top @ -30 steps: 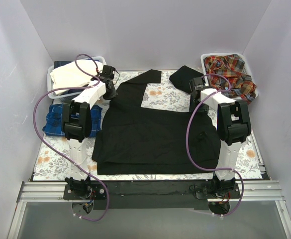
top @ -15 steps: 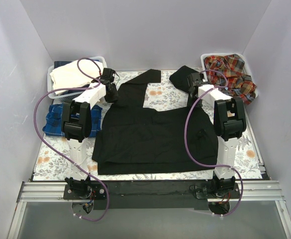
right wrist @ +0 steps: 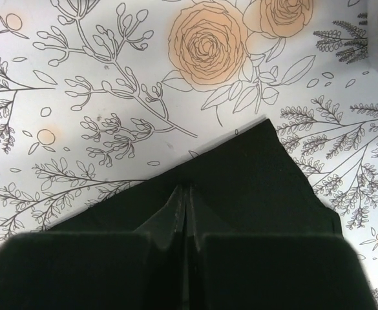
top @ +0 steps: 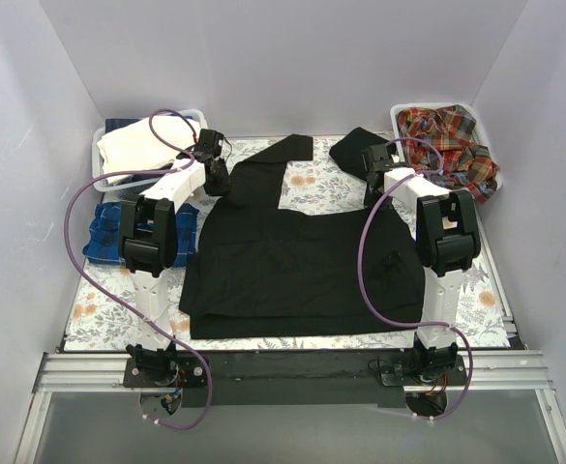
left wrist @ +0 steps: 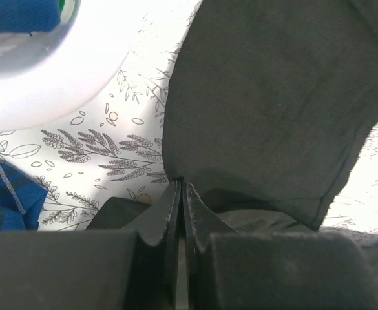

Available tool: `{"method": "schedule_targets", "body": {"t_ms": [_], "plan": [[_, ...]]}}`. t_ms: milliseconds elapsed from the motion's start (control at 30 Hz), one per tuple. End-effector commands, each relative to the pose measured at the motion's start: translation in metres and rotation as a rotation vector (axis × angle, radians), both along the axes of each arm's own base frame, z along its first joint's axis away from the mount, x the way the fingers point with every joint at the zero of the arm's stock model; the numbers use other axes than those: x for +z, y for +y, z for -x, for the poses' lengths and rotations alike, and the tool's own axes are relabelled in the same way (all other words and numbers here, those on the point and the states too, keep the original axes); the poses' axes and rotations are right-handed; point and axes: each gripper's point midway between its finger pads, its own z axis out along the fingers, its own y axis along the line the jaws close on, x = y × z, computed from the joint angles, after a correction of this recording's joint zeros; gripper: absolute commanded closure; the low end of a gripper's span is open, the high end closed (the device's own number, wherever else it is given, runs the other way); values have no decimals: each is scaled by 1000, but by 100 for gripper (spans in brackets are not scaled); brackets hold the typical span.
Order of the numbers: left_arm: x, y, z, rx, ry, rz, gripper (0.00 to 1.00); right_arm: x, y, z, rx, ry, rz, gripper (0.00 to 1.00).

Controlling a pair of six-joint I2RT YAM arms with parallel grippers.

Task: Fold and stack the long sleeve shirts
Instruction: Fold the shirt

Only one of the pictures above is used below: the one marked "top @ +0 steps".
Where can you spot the red plaid shirt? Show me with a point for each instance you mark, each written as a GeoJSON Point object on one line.
{"type": "Point", "coordinates": [456, 140]}

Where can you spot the cream white folded shirt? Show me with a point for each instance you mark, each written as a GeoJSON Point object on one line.
{"type": "Point", "coordinates": [135, 148]}

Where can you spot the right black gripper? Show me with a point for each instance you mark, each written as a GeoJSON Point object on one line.
{"type": "Point", "coordinates": [372, 188]}

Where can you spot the blue plaid shirt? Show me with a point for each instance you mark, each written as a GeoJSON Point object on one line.
{"type": "Point", "coordinates": [103, 246]}

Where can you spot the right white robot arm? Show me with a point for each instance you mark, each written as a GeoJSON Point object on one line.
{"type": "Point", "coordinates": [447, 241]}

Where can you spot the black long sleeve shirt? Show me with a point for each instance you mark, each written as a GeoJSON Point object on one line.
{"type": "Point", "coordinates": [264, 271]}

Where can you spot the white plastic basket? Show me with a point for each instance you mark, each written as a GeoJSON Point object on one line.
{"type": "Point", "coordinates": [398, 121]}
{"type": "Point", "coordinates": [133, 181]}

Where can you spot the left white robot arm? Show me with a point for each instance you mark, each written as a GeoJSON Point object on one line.
{"type": "Point", "coordinates": [148, 243]}

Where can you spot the floral patterned table mat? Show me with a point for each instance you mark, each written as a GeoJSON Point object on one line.
{"type": "Point", "coordinates": [315, 187]}

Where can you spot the right white plastic basket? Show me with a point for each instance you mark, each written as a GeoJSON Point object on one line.
{"type": "Point", "coordinates": [398, 121]}

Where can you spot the folded black shirt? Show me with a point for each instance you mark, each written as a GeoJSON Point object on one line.
{"type": "Point", "coordinates": [347, 153]}

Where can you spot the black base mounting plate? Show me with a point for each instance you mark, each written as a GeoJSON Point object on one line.
{"type": "Point", "coordinates": [315, 377]}

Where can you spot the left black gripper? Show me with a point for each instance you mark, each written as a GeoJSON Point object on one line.
{"type": "Point", "coordinates": [218, 179]}

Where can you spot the left white plastic basket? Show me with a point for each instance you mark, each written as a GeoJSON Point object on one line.
{"type": "Point", "coordinates": [133, 181]}

